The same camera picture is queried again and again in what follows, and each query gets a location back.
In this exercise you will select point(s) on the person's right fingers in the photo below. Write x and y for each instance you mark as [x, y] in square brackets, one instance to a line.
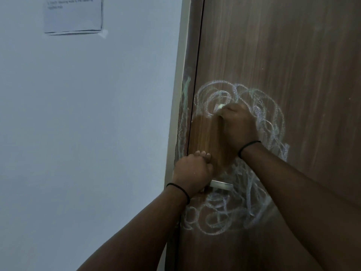
[225, 110]

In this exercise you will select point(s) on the white paper notice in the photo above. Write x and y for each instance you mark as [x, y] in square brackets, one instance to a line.
[74, 14]

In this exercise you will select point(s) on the person's left fingers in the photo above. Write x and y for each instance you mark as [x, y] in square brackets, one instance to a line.
[202, 155]

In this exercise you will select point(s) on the black wrist band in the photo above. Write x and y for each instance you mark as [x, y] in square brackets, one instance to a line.
[180, 190]
[248, 146]

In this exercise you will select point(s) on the person's right forearm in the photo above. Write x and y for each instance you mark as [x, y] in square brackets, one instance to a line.
[307, 211]

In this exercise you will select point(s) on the person's left hand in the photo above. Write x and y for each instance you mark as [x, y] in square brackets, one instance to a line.
[191, 173]

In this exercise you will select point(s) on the brown wooden door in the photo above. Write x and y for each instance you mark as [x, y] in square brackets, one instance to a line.
[282, 67]

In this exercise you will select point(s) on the person's right hand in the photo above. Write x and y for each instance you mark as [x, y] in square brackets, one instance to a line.
[237, 128]

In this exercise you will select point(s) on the person's left forearm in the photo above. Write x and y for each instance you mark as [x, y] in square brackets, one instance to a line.
[135, 234]

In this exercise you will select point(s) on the black left wrist band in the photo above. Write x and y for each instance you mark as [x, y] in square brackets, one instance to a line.
[180, 190]

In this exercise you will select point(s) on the white cleaning cloth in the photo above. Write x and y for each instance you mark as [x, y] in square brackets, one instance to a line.
[220, 107]

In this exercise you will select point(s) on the black right wrist band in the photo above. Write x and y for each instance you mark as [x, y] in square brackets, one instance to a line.
[248, 146]

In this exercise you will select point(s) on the brown door frame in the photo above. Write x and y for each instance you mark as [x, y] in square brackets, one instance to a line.
[180, 90]

